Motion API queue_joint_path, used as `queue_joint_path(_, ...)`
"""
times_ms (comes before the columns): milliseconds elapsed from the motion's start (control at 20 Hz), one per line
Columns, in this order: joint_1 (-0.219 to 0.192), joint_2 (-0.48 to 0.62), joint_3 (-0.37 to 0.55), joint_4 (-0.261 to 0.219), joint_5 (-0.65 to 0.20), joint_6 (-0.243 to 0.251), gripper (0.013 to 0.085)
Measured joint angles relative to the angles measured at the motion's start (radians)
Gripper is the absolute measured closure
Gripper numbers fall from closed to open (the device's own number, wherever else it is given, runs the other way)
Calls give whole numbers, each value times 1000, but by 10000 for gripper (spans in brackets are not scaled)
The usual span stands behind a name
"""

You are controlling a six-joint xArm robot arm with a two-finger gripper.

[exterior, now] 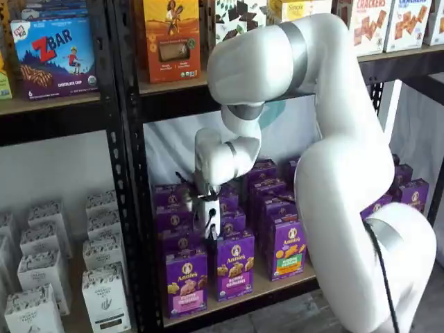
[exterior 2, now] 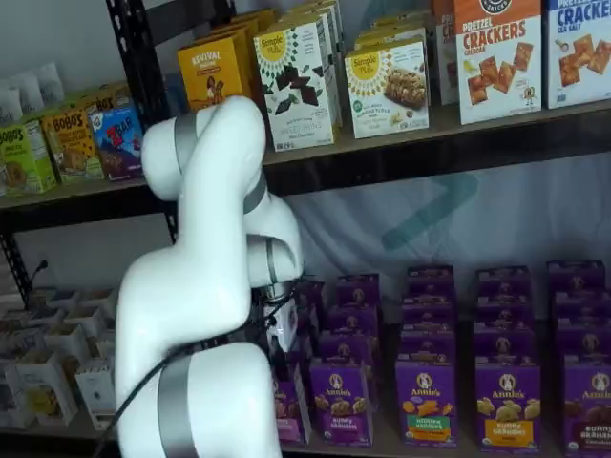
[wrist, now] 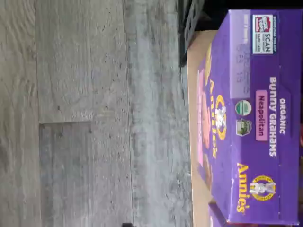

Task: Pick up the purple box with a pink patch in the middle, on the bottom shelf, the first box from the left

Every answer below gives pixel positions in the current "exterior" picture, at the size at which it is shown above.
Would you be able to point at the purple Annie's bunny box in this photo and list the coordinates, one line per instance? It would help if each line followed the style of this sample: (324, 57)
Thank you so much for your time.
(414, 194)
(402, 177)

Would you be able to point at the yellow snack box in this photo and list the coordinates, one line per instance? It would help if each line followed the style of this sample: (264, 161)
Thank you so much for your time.
(2, 34)

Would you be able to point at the purple Annie's box pink patch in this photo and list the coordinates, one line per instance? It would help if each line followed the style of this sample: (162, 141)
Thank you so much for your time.
(173, 222)
(170, 197)
(180, 243)
(187, 284)

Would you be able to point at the white backdrop sheet teal logo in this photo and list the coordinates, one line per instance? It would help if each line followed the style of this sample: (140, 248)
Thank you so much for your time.
(166, 149)

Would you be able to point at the Simple Mills yellow cookie box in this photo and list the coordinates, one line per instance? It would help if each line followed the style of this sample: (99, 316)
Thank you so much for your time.
(298, 10)

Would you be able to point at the green snack box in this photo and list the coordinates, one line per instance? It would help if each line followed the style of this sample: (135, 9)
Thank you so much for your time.
(4, 85)

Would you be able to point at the black metal shelf rack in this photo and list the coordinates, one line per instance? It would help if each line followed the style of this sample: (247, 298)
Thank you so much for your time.
(52, 125)
(138, 173)

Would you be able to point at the blue Zbar box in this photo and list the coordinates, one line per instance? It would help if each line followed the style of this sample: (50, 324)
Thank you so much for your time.
(55, 59)
(52, 10)

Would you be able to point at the orange snack bar box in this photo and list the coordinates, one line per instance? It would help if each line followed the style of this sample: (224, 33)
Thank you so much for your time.
(168, 41)

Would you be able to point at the Simple Mills dark chocolate box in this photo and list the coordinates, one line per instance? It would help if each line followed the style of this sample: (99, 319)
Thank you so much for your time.
(239, 17)

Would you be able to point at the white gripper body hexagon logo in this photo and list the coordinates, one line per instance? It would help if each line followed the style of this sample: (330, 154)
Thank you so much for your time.
(211, 216)

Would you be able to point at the white snack box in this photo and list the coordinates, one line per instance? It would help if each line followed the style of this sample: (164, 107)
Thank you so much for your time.
(435, 21)

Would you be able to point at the purple Annie's box green patch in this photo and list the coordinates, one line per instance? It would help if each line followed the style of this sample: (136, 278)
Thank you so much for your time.
(267, 189)
(262, 170)
(286, 253)
(277, 208)

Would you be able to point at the purple Annie's box yellow patch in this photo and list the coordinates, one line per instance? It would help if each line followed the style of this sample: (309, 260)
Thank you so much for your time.
(293, 171)

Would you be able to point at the brown snack box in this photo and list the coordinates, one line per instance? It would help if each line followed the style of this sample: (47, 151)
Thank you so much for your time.
(345, 12)

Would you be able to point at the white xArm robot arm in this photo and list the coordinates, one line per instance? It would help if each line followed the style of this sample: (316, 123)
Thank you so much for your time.
(329, 173)

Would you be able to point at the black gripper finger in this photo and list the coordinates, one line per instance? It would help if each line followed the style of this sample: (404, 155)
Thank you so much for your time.
(213, 239)

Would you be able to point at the purple Annie's box brown patch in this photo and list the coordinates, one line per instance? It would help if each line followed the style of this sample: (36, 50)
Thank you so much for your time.
(376, 208)

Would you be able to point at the white cracker box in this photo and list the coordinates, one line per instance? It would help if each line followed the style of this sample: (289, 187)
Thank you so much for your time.
(369, 27)

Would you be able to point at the blue pretzel crackers box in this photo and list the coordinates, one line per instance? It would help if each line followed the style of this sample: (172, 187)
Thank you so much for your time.
(407, 26)

